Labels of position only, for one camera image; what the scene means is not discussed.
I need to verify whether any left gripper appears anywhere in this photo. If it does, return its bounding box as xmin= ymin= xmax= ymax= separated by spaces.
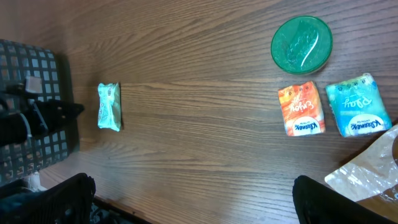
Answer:
xmin=1 ymin=77 xmax=85 ymax=146

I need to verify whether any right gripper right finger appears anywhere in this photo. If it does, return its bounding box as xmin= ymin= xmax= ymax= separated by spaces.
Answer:
xmin=292 ymin=175 xmax=394 ymax=224

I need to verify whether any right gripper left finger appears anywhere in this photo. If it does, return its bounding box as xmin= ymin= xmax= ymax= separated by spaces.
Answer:
xmin=1 ymin=173 xmax=96 ymax=224

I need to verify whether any beige powder pouch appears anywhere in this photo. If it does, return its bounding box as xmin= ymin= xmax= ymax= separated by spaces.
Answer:
xmin=325 ymin=125 xmax=397 ymax=202

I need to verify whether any teal snack packet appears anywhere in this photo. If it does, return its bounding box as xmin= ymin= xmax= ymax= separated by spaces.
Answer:
xmin=97 ymin=83 xmax=121 ymax=132

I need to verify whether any orange tissue packet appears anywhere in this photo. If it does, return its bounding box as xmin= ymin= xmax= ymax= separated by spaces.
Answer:
xmin=278 ymin=81 xmax=326 ymax=136

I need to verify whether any teal white tissue packet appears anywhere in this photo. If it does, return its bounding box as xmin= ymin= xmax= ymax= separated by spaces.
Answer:
xmin=325 ymin=73 xmax=392 ymax=138

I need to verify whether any green lid jar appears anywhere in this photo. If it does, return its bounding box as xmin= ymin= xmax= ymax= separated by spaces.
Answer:
xmin=271 ymin=16 xmax=333 ymax=75

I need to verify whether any grey plastic mesh basket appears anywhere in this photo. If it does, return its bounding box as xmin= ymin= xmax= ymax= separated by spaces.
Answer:
xmin=1 ymin=39 xmax=79 ymax=185

